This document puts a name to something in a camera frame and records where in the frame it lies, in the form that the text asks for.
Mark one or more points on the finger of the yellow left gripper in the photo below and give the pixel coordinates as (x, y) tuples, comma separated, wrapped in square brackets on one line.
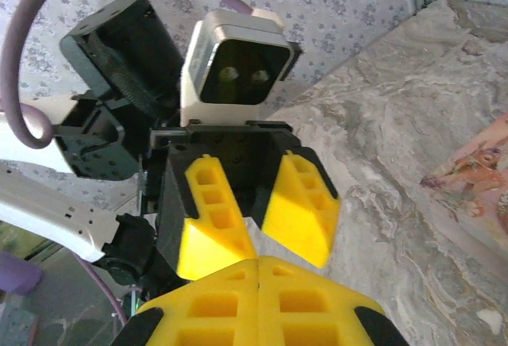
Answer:
[(210, 235), (297, 215)]

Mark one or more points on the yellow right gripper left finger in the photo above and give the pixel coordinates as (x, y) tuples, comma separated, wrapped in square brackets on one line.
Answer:
[(206, 314)]

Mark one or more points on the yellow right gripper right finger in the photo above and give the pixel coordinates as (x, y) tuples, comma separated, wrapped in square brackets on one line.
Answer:
[(317, 310)]

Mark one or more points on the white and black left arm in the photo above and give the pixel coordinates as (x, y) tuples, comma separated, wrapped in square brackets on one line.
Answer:
[(59, 211)]

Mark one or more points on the left base controller board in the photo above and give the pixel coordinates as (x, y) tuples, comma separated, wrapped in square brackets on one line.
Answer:
[(135, 304)]

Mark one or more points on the pink illustrated mat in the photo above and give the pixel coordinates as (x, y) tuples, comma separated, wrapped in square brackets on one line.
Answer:
[(476, 171)]

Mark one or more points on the purple rounded object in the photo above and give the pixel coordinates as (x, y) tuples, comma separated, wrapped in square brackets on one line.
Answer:
[(16, 276)]

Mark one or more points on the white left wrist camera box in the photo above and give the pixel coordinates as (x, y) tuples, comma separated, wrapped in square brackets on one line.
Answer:
[(234, 64)]

